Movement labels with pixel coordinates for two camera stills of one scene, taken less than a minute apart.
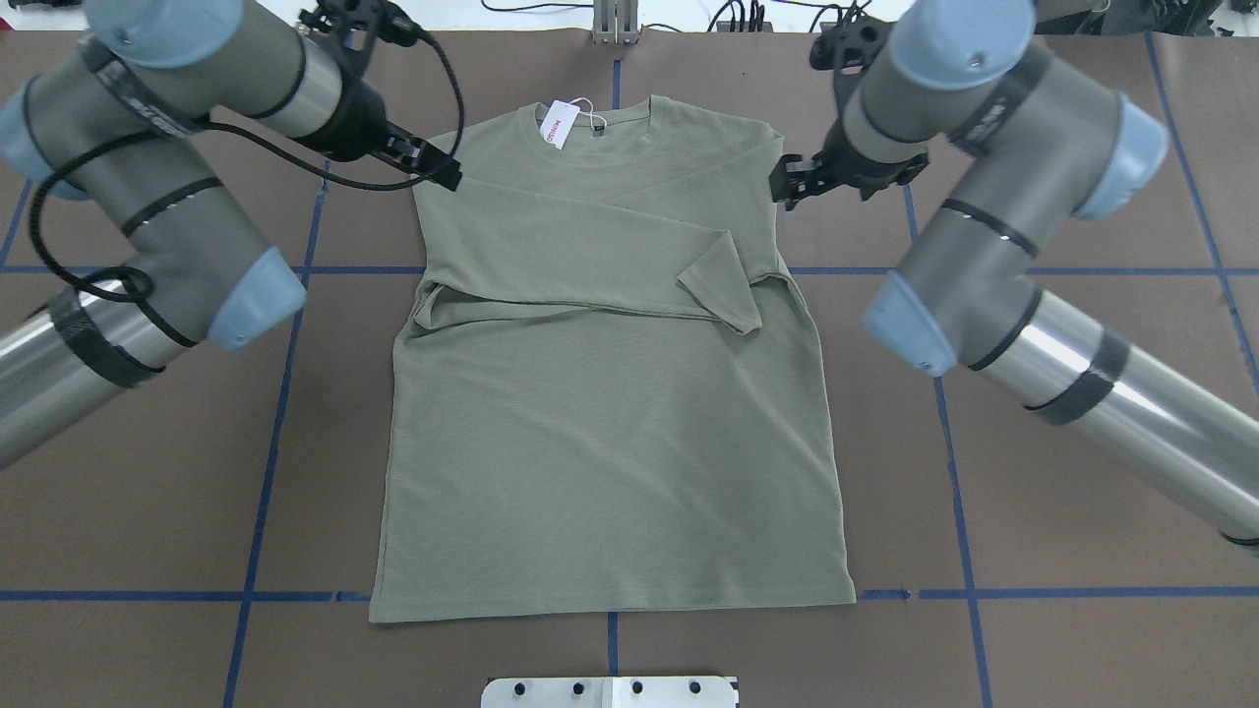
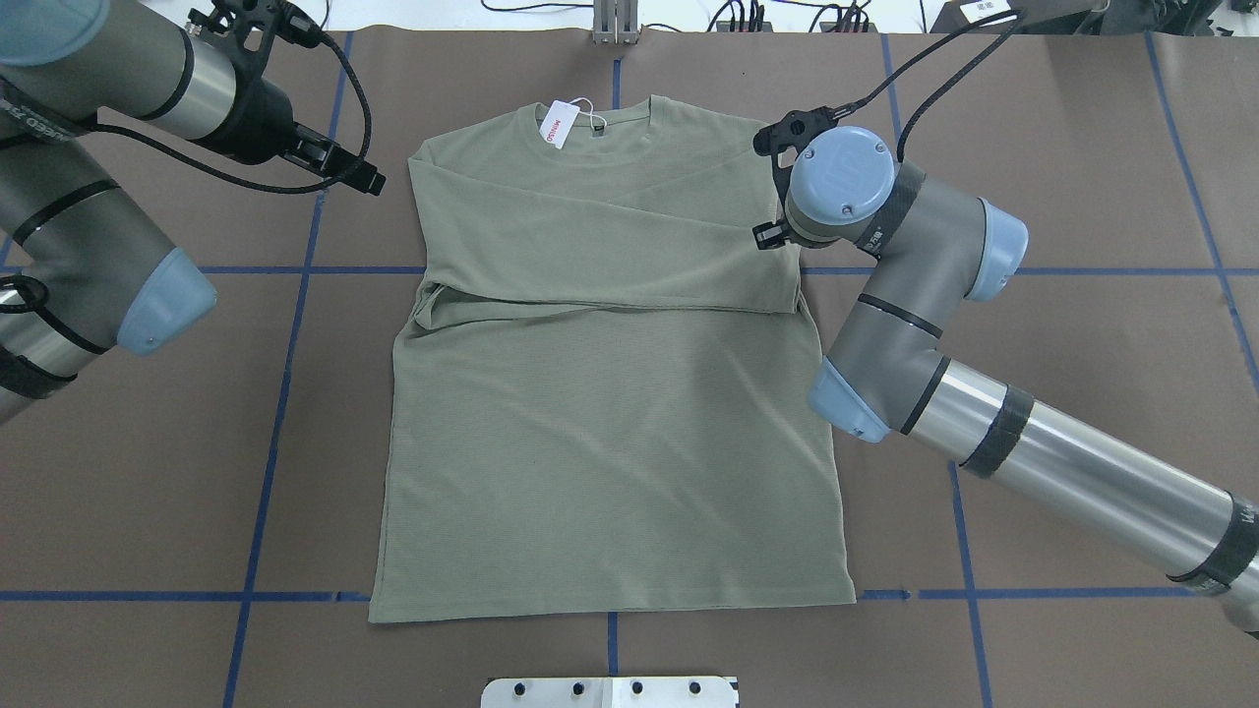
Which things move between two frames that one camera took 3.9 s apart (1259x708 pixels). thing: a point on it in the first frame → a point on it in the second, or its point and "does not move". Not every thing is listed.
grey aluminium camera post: (616, 23) does not move
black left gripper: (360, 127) → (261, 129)
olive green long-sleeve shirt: (608, 392) does not move
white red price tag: (560, 121) does not move
